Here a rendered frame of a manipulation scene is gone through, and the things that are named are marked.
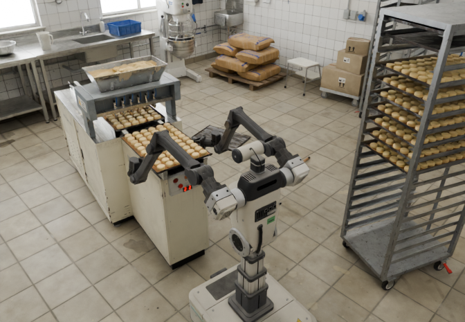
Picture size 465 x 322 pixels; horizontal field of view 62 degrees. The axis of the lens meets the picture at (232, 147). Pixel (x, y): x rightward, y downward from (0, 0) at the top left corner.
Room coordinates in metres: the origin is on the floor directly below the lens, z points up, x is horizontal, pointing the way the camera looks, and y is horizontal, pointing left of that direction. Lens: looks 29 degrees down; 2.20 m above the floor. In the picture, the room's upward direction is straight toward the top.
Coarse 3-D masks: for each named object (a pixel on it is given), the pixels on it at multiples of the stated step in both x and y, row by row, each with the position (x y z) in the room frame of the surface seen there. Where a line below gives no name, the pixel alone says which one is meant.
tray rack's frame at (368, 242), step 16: (400, 16) 2.15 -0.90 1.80; (416, 16) 2.05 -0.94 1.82; (432, 16) 2.05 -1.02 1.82; (448, 16) 2.05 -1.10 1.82; (464, 16) 2.05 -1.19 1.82; (416, 176) 2.49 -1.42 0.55; (432, 208) 2.31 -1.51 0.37; (464, 208) 2.09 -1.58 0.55; (384, 224) 2.40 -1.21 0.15; (352, 240) 2.21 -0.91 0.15; (368, 240) 2.21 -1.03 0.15; (384, 240) 2.21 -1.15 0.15; (416, 240) 2.21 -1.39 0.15; (368, 256) 2.05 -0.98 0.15; (400, 256) 2.05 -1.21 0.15; (416, 256) 2.05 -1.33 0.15; (432, 256) 2.05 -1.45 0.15; (448, 256) 2.07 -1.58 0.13; (400, 272) 1.90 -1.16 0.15
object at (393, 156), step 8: (368, 144) 2.27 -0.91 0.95; (376, 144) 2.23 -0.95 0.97; (384, 152) 2.12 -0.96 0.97; (392, 152) 2.13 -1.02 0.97; (464, 152) 2.12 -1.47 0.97; (392, 160) 2.04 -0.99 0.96; (400, 160) 2.06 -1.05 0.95; (432, 160) 2.06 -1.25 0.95; (440, 160) 2.03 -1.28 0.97; (448, 160) 2.04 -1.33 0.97; (456, 160) 2.06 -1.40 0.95; (424, 168) 1.97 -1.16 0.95
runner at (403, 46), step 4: (396, 44) 2.31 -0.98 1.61; (400, 44) 2.32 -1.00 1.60; (404, 44) 2.33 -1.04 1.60; (408, 44) 2.35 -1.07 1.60; (380, 48) 2.27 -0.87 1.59; (384, 48) 2.28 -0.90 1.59; (388, 48) 2.29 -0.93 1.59; (392, 48) 2.30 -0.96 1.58; (396, 48) 2.31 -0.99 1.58; (400, 48) 2.32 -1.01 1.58; (404, 48) 2.32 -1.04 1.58; (408, 48) 2.32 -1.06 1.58; (412, 48) 2.33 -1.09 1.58; (380, 52) 2.25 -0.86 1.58; (384, 52) 2.25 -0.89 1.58
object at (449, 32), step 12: (456, 24) 1.86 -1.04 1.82; (444, 36) 1.87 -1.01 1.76; (444, 48) 1.85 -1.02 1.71; (444, 60) 1.85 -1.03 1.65; (432, 84) 1.86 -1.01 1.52; (432, 96) 1.84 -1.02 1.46; (432, 108) 1.85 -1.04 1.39; (420, 132) 1.86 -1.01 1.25; (420, 144) 1.85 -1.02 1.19; (408, 168) 1.87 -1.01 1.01; (408, 180) 1.85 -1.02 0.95; (408, 192) 1.85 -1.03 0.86; (396, 216) 1.87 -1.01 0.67; (396, 228) 1.85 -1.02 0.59; (396, 240) 1.86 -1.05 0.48; (384, 264) 1.86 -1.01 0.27; (384, 276) 1.85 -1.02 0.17
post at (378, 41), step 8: (384, 8) 2.27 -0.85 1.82; (384, 24) 2.27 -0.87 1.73; (376, 40) 2.28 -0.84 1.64; (376, 48) 2.27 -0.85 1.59; (376, 56) 2.26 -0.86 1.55; (368, 80) 2.29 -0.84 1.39; (368, 88) 2.28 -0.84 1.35; (368, 96) 2.26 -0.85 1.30; (368, 112) 2.27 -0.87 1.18; (360, 128) 2.28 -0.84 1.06; (360, 136) 2.27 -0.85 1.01; (360, 152) 2.27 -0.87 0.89; (352, 168) 2.29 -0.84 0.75; (352, 176) 2.27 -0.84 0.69; (352, 184) 2.26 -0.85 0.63; (352, 192) 2.27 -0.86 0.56; (344, 216) 2.28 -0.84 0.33; (344, 224) 2.27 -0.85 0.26; (344, 232) 2.26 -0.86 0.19
